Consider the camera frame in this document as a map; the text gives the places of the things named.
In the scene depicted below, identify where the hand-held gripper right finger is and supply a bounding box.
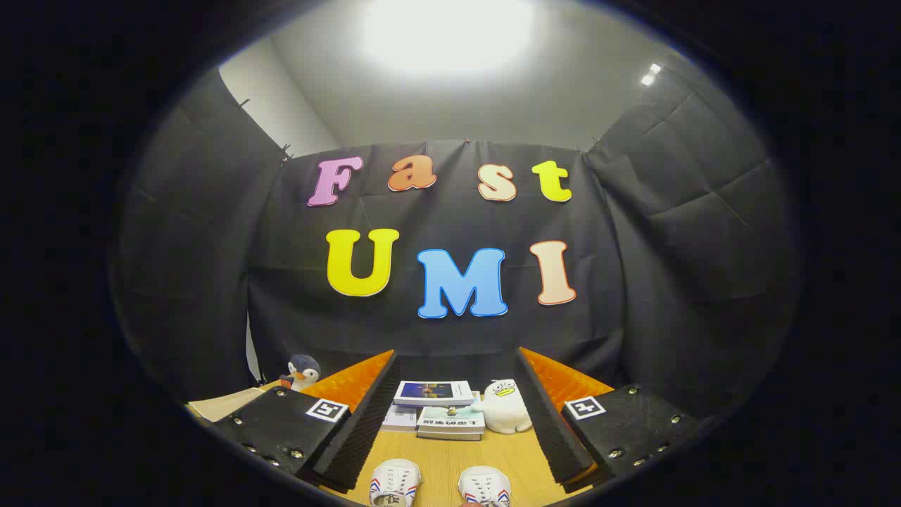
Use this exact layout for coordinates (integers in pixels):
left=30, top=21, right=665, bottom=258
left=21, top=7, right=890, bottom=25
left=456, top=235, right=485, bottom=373
left=515, top=346, right=699, bottom=494

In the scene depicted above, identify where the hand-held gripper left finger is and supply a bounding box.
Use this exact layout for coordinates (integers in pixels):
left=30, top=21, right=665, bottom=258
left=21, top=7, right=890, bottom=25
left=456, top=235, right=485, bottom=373
left=213, top=349, right=402, bottom=494

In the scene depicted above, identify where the white canvas shoe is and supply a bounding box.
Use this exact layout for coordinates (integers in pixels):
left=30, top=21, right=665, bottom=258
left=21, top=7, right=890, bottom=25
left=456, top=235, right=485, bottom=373
left=458, top=465, right=512, bottom=507
left=369, top=459, right=423, bottom=507

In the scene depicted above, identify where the beige fabric storage box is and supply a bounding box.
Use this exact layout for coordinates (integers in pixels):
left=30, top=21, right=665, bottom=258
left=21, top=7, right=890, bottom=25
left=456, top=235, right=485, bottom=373
left=187, top=386, right=267, bottom=423

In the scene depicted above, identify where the thin white booklet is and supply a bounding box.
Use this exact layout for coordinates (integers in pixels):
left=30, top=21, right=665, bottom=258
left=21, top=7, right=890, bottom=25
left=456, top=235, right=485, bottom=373
left=381, top=404, right=421, bottom=432

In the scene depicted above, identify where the white duck plush toy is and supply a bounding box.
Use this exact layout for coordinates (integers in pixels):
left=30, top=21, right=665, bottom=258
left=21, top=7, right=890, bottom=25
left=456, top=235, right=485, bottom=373
left=472, top=379, right=534, bottom=434

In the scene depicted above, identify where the blue photo cover book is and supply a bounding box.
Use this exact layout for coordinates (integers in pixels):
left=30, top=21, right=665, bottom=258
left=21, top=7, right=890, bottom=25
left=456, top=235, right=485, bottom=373
left=393, top=380, right=476, bottom=408

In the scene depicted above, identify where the penguin plush toy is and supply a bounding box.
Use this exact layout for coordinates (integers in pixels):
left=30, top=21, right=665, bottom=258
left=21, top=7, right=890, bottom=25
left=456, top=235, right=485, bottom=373
left=279, top=354, right=322, bottom=393

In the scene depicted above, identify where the thick teal cover book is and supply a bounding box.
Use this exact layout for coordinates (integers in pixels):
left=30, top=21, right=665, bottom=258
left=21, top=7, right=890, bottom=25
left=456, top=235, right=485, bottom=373
left=417, top=405, right=486, bottom=442

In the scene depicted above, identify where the black backdrop cloth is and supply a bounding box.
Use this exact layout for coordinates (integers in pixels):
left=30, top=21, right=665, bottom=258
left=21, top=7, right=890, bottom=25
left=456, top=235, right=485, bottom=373
left=113, top=67, right=800, bottom=416

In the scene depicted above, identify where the large ceiling light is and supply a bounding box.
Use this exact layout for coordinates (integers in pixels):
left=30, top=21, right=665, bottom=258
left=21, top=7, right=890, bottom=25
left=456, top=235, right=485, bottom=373
left=363, top=0, right=536, bottom=71

